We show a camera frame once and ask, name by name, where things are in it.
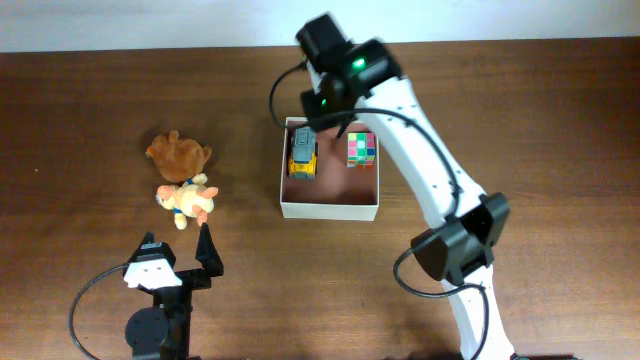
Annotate white cardboard box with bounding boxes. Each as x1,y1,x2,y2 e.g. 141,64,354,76
279,128,380,221

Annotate grey yellow toy car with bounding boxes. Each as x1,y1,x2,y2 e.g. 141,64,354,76
288,127,318,179

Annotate yellow plush duck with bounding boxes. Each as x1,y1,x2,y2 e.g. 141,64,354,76
156,173,219,230

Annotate brown plush toy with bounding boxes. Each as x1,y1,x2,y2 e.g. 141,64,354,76
145,130,212,183

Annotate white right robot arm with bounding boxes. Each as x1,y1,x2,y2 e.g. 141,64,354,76
296,13,516,360

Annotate colourful puzzle cube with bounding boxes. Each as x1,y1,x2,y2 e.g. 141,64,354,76
347,132,377,168

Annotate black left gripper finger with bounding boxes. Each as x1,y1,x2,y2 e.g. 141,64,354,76
128,232,176,265
195,223,224,277

